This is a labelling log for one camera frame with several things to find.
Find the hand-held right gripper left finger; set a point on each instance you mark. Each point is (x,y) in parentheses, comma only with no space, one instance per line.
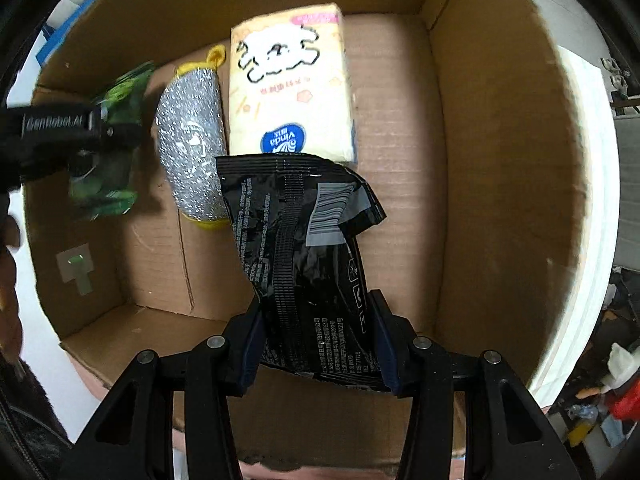
(248,355)

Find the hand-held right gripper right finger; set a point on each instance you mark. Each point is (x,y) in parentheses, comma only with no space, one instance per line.
(387,355)

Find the green plastic packet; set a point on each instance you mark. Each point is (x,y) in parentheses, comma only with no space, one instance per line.
(117,145)

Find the black plastic packet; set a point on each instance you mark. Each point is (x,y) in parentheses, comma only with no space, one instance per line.
(295,240)

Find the cardboard box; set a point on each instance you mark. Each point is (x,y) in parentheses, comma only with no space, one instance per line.
(400,160)

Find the person's left hand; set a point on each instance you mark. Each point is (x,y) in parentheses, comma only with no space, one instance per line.
(11,270)

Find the blue paper sheet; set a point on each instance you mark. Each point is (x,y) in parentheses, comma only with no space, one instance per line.
(57,35)

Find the silver scouring sponge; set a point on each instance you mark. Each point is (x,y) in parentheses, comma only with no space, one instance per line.
(192,145)

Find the cluttered items on floor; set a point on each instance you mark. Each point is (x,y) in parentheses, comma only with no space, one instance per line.
(605,385)

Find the white round table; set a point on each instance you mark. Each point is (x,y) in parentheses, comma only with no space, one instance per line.
(585,220)

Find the yellow tissue pack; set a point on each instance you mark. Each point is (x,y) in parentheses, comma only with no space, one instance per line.
(292,90)

